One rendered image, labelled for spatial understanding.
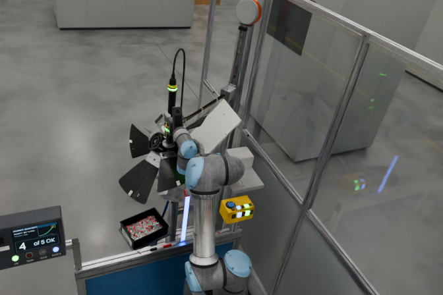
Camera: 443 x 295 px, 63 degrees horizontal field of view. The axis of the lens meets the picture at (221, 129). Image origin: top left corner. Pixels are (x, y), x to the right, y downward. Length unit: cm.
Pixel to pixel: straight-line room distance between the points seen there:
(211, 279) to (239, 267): 12
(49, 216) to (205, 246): 66
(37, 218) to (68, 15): 589
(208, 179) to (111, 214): 211
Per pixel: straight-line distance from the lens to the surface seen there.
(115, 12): 739
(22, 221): 170
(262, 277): 293
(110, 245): 316
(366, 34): 170
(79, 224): 333
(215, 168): 135
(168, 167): 198
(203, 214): 140
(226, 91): 237
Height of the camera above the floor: 245
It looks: 33 degrees down
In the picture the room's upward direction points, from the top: 9 degrees clockwise
